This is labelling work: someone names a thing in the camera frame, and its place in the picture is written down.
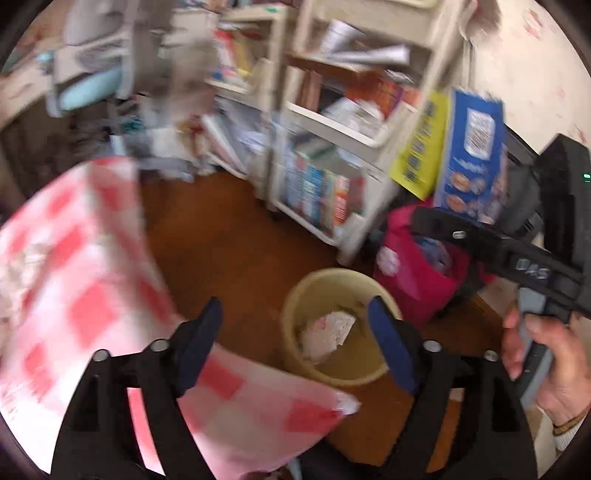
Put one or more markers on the pink white checked tablecloth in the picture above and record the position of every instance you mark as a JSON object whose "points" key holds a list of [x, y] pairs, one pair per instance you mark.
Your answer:
{"points": [[92, 300]]}

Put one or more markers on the row of thin books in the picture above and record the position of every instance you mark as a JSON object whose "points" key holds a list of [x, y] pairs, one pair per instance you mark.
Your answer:
{"points": [[231, 60]]}

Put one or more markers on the pink bag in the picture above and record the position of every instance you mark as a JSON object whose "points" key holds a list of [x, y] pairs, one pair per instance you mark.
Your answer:
{"points": [[415, 286]]}

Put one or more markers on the cream plastic bin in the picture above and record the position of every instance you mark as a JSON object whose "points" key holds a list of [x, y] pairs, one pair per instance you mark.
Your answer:
{"points": [[351, 364]]}

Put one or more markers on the row of colourful books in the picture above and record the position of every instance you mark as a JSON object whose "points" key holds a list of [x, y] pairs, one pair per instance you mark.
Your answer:
{"points": [[318, 189]]}

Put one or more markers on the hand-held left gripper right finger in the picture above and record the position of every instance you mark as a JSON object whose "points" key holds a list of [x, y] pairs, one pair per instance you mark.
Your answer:
{"points": [[392, 346]]}

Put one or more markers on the white tissue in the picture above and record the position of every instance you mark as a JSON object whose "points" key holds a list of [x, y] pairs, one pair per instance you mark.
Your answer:
{"points": [[323, 337]]}

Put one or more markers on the white bookshelf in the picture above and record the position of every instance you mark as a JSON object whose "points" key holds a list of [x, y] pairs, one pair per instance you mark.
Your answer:
{"points": [[369, 138], [265, 92]]}

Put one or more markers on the blue printed box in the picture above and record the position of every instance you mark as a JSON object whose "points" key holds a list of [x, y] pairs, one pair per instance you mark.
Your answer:
{"points": [[471, 184]]}

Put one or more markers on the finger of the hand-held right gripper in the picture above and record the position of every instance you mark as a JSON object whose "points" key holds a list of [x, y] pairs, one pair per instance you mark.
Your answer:
{"points": [[461, 235]]}

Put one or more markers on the purple cloth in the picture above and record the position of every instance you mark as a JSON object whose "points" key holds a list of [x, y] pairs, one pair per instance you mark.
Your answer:
{"points": [[434, 256]]}

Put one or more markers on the person's right hand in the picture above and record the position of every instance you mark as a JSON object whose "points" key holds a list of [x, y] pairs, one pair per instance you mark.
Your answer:
{"points": [[563, 369]]}

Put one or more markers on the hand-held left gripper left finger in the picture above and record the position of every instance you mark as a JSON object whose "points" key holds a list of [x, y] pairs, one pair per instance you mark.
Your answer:
{"points": [[198, 346]]}

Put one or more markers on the grey blue desk chair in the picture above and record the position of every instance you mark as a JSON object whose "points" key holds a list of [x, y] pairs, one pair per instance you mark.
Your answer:
{"points": [[87, 87]]}

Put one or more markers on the person's right forearm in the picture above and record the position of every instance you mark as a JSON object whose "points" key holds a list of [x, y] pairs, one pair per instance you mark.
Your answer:
{"points": [[570, 436]]}

